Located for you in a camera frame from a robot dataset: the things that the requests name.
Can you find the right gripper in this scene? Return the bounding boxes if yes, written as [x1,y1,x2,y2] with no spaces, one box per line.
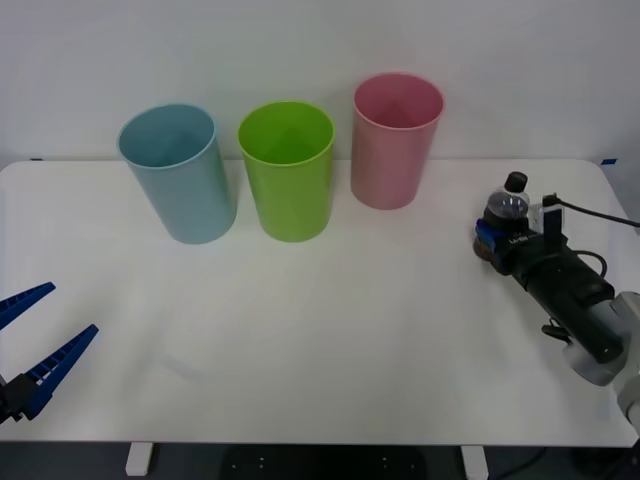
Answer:
[473,217,572,280]

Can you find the green plastic bin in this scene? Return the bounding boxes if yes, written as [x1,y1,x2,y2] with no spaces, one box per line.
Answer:
[237,100,335,244]

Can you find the pink plastic bin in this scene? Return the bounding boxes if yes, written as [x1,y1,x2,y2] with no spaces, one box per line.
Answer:
[349,72,445,211]

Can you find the small black-capped plastic bottle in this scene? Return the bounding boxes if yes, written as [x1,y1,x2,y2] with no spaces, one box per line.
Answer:
[472,171,532,275]

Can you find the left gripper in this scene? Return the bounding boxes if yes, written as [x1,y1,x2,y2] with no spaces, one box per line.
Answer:
[0,281,100,425]

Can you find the pale blue plastic bin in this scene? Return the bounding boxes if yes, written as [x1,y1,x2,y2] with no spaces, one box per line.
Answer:
[116,103,239,246]

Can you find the white table leg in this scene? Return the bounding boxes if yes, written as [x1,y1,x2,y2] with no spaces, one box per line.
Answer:
[459,444,489,480]
[124,442,154,477]

